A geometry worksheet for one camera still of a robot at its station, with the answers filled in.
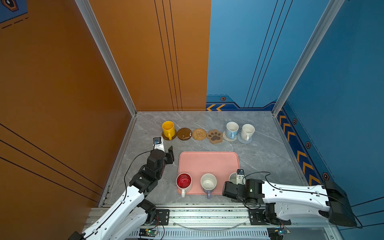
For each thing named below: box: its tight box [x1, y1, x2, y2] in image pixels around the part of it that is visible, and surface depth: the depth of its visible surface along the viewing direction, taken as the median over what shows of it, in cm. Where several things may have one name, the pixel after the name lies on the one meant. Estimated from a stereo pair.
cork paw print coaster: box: [206, 129, 223, 144], surface depth 107 cm
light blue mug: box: [226, 121, 239, 140], surface depth 100 cm
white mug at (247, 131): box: [241, 123, 256, 141], surface depth 99 cm
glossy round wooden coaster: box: [177, 127, 192, 141], surface depth 108 cm
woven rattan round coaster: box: [192, 128, 207, 141], surface depth 107 cm
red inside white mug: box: [176, 172, 193, 198], surface depth 79 cm
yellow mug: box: [162, 120, 176, 141], surface depth 99 cm
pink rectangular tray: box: [176, 151, 241, 195], surface depth 95 cm
